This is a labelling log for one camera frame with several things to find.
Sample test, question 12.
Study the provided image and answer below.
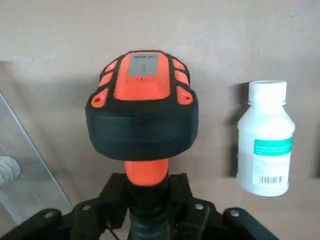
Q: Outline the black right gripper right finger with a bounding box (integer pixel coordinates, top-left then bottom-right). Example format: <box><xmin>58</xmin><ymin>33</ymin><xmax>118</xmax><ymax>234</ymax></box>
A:
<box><xmin>166</xmin><ymin>172</ymin><xmax>281</xmax><ymax>240</ymax></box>

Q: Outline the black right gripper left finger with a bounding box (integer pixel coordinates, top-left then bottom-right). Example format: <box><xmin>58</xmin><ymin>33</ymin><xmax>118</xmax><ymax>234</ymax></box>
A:
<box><xmin>0</xmin><ymin>172</ymin><xmax>131</xmax><ymax>240</ymax></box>

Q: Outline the orange black barcode scanner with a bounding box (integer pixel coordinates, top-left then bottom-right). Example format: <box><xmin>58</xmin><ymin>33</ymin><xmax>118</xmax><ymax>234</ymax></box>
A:
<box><xmin>84</xmin><ymin>49</ymin><xmax>200</xmax><ymax>240</ymax></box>

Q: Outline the white medicine bottle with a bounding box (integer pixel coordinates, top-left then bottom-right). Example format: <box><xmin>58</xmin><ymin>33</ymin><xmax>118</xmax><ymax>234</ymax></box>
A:
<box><xmin>236</xmin><ymin>80</ymin><xmax>296</xmax><ymax>197</ymax></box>

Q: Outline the clear acrylic shelf with packets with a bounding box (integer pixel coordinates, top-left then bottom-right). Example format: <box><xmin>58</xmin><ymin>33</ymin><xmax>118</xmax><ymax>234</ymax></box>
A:
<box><xmin>0</xmin><ymin>61</ymin><xmax>74</xmax><ymax>225</ymax></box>

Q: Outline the small white-capped bottle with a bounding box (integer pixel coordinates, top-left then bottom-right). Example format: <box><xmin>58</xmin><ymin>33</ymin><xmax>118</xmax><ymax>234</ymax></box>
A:
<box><xmin>0</xmin><ymin>156</ymin><xmax>21</xmax><ymax>186</ymax></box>

